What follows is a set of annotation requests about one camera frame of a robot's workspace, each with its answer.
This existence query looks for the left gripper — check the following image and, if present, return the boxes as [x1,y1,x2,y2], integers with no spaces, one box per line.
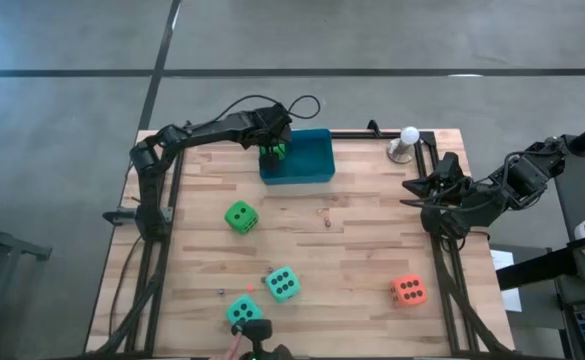
[244,103,294,174]

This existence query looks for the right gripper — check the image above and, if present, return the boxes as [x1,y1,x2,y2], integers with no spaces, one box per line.
[399,172,476,211]

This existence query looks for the green foam die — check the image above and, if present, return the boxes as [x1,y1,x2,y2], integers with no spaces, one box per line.
[260,141,290,163]
[223,200,261,236]

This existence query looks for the orange foam die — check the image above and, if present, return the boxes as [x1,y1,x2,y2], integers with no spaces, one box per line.
[389,273,429,309]

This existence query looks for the teal foam die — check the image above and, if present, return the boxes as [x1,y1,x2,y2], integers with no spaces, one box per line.
[225,293,265,326]
[264,265,302,304]

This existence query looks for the blue plastic bin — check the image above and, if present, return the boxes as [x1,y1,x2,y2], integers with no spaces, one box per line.
[258,128,337,187]

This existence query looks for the white light bulb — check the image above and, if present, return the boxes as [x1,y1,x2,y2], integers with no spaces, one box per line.
[400,126,421,147]

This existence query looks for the white paper sheet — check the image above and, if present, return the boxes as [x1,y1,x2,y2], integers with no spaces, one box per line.
[489,248,523,314]

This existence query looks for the black flat bar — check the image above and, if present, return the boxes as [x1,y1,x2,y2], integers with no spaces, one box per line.
[495,234,585,292]

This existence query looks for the black metal stand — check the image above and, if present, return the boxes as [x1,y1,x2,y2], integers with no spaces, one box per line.
[0,209,53,360]

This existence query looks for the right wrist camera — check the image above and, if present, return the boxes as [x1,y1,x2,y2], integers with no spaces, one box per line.
[436,151,462,182]

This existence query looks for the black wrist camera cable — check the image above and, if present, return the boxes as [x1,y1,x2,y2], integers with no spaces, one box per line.
[211,93,322,129]

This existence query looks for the black aluminium frame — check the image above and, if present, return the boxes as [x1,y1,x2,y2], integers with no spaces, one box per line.
[89,119,518,360]

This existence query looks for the black table-level camera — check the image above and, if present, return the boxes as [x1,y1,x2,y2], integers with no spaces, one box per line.
[230,318,294,360]

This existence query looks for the thin black cable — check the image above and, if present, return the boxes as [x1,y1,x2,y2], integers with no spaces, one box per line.
[109,234,143,336]

